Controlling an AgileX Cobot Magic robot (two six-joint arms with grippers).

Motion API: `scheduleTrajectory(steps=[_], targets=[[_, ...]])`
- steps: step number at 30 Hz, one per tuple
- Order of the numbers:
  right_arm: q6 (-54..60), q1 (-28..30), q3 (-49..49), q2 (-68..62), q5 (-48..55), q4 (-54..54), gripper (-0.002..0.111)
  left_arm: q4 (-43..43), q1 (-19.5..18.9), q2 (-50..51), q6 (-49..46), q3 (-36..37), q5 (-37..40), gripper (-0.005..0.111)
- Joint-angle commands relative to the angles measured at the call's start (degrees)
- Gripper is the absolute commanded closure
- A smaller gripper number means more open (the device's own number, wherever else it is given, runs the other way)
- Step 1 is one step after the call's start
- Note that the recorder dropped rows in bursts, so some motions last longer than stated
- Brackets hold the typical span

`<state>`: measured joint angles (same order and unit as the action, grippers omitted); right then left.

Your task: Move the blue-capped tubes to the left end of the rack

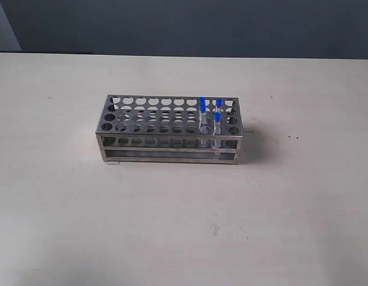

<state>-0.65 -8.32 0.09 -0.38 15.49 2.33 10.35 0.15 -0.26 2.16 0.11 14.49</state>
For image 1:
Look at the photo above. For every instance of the blue capped test tube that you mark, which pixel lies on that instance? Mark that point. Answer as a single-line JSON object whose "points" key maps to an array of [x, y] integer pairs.
{"points": [[219, 103], [202, 111], [203, 128], [217, 130]]}

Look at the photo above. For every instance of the stainless steel test tube rack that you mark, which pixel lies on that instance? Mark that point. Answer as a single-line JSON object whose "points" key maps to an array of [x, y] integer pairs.
{"points": [[166, 130]]}

